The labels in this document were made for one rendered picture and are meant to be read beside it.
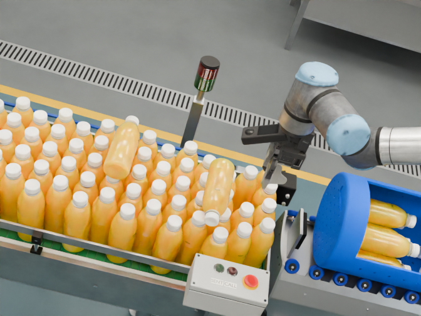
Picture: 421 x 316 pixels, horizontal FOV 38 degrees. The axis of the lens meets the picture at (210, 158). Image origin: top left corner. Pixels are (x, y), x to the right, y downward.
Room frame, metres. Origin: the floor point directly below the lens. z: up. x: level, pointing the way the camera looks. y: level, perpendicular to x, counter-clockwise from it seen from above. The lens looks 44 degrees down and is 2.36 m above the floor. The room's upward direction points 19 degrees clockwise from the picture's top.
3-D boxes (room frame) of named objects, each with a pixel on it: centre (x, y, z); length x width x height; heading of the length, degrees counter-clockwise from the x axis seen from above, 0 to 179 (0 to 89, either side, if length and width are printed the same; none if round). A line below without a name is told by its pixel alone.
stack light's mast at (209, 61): (1.54, 0.10, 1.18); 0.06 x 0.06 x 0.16
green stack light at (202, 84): (1.54, 0.10, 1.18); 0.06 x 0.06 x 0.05
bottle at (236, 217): (1.15, -0.14, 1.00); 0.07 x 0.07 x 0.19
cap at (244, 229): (1.08, -0.15, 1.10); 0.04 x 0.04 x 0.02
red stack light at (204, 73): (1.54, 0.10, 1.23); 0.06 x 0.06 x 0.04
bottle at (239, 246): (1.08, -0.15, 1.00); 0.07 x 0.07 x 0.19
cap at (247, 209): (1.15, -0.14, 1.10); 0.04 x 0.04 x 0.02
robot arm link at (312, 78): (1.15, -0.17, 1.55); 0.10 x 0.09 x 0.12; 39
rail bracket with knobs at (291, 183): (1.42, -0.26, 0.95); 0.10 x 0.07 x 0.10; 6
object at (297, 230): (1.22, -0.32, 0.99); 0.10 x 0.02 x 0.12; 6
